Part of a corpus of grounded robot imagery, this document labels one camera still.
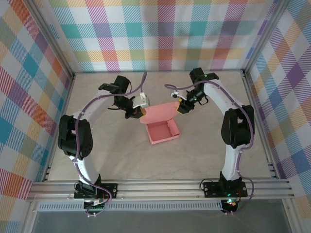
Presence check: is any green terminal control board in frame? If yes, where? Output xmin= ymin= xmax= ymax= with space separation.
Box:
xmin=84 ymin=198 xmax=107 ymax=212

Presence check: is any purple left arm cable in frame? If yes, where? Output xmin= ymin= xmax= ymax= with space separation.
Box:
xmin=72 ymin=70 xmax=148 ymax=216

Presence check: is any aluminium mounting rail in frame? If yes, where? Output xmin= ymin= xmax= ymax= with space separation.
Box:
xmin=26 ymin=179 xmax=296 ymax=202

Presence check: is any aluminium frame post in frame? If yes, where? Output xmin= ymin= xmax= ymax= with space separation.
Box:
xmin=24 ymin=0 xmax=75 ymax=78
xmin=242 ymin=0 xmax=291 ymax=73

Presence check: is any aluminium side rail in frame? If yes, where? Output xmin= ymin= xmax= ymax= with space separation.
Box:
xmin=242 ymin=69 xmax=280 ymax=180
xmin=42 ymin=72 xmax=76 ymax=182

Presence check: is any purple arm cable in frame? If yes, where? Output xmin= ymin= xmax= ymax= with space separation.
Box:
xmin=72 ymin=70 xmax=148 ymax=216
xmin=164 ymin=80 xmax=256 ymax=216

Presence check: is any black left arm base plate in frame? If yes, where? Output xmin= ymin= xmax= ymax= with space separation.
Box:
xmin=73 ymin=183 xmax=119 ymax=200

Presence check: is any control board with LED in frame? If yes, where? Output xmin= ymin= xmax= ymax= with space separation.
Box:
xmin=223 ymin=198 xmax=238 ymax=212

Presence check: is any grey slotted cable duct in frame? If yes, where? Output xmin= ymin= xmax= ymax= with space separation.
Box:
xmin=37 ymin=202 xmax=224 ymax=212

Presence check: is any plaid backdrop cloth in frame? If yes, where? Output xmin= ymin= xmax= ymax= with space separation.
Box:
xmin=247 ymin=0 xmax=311 ymax=212
xmin=0 ymin=0 xmax=71 ymax=233
xmin=52 ymin=0 xmax=277 ymax=73

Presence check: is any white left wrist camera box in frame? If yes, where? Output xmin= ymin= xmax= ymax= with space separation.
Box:
xmin=132 ymin=91 xmax=151 ymax=109

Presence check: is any pink paper box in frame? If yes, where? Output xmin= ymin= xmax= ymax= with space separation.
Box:
xmin=139 ymin=101 xmax=180 ymax=146

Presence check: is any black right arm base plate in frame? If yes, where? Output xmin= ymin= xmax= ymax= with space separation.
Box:
xmin=203 ymin=181 xmax=248 ymax=198

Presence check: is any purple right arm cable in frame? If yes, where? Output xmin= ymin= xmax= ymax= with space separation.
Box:
xmin=164 ymin=80 xmax=256 ymax=216

